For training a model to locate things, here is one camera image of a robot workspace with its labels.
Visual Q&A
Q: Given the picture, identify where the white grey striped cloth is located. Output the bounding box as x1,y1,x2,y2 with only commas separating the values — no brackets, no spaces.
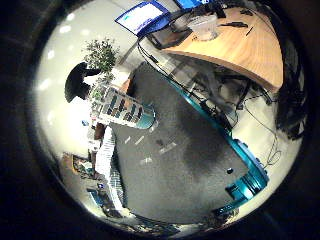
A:
94,125,127,212

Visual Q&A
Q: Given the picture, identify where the green leafy potted plant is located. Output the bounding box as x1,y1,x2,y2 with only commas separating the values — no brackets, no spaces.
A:
83,37,120,75

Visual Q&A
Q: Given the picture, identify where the person with black hair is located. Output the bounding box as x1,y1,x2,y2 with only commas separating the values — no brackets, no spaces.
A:
64,61,102,104

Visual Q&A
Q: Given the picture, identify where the colourful shelf box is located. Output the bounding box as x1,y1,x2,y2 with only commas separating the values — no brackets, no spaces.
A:
61,152,95,178

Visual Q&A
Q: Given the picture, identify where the small blue box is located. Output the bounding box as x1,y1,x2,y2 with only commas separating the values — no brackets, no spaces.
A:
87,187,105,207

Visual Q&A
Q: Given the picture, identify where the clear plastic container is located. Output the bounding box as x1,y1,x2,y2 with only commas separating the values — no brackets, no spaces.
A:
187,14,220,42

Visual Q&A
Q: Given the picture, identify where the light wooden desk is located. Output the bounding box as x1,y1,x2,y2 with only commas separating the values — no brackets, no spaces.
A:
159,7,284,94

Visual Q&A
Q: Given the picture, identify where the black office chair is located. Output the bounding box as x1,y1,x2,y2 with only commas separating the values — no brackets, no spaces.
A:
275,39,308,141

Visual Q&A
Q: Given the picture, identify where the thin black looped cable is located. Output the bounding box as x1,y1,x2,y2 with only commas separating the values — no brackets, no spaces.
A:
242,99,284,168

